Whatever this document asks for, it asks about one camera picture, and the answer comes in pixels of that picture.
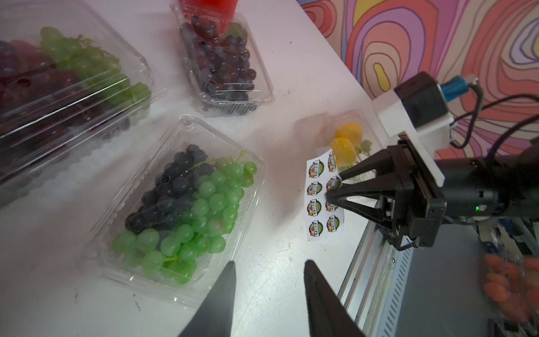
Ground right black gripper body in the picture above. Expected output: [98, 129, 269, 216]
[381, 140, 447, 249]

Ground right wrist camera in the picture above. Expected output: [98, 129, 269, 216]
[372, 72, 484, 152]

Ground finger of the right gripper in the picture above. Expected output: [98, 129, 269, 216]
[340, 145, 398, 185]
[326, 183, 394, 226]

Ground clear box black green grapes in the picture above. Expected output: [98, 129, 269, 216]
[81, 115, 266, 307]

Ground red pen cup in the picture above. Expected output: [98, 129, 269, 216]
[178, 0, 238, 20]

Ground clear box red green grapes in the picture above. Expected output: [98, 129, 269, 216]
[1, 1, 165, 205]

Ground clear box yellow fruit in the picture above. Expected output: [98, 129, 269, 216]
[321, 110, 382, 174]

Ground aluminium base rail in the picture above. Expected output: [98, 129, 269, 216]
[338, 222, 414, 336]

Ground clear box dark purple grapes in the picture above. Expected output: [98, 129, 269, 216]
[171, 1, 275, 117]

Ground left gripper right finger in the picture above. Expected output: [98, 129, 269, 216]
[304, 260, 366, 337]

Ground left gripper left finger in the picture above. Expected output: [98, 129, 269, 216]
[178, 261, 237, 337]

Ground white fruit sticker sheet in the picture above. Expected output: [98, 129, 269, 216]
[303, 147, 345, 242]

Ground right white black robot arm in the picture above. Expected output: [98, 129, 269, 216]
[326, 140, 538, 251]

